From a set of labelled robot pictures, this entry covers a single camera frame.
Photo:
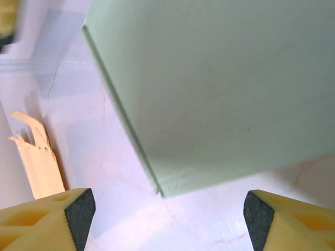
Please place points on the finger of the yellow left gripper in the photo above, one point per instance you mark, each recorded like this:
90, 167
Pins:
8, 15

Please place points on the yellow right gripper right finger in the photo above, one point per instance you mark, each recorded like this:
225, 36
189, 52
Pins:
293, 227

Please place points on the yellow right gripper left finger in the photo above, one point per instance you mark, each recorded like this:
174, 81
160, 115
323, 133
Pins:
39, 225

